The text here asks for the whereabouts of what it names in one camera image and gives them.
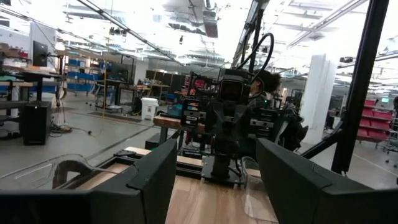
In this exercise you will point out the black diagonal frame brace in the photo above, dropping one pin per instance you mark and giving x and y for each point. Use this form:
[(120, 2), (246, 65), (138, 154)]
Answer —
[(320, 144)]

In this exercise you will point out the white trash bin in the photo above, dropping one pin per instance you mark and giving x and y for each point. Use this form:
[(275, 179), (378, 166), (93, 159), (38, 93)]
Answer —
[(149, 109)]

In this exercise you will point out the black computer tower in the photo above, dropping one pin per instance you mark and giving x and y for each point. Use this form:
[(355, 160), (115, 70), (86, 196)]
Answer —
[(35, 124)]

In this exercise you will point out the black frame post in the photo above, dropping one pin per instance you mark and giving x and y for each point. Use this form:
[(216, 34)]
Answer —
[(255, 40), (357, 93)]

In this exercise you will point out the shelf with blue bins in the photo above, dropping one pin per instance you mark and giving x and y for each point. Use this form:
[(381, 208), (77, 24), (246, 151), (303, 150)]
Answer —
[(84, 76)]

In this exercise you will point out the clear plastic bin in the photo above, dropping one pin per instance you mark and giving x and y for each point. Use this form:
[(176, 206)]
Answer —
[(258, 193), (31, 174)]

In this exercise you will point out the black desk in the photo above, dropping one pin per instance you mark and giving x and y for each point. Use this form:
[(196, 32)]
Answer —
[(37, 75)]

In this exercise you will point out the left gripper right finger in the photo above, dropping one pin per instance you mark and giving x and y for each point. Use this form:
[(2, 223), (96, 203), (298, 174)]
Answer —
[(326, 205)]

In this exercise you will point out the black computer monitor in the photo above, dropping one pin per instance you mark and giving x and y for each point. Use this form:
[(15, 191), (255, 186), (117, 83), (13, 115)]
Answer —
[(40, 53)]

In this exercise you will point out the shelf with red bins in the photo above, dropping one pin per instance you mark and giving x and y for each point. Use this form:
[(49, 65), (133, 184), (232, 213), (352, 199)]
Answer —
[(373, 124)]

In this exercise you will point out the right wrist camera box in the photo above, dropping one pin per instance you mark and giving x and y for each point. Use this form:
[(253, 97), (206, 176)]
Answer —
[(233, 90)]

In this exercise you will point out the person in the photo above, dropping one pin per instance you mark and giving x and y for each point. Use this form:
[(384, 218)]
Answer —
[(270, 81)]

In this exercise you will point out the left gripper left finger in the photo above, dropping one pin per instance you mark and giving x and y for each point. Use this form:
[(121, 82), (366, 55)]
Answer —
[(77, 208)]

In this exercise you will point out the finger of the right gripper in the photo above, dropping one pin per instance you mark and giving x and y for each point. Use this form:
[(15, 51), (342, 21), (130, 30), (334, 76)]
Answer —
[(192, 113), (267, 123)]

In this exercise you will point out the teal box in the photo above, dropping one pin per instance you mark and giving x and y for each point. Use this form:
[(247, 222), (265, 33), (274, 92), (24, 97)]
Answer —
[(174, 110)]

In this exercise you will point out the wooden workbench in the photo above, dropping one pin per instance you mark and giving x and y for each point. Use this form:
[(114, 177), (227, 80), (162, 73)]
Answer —
[(168, 121)]

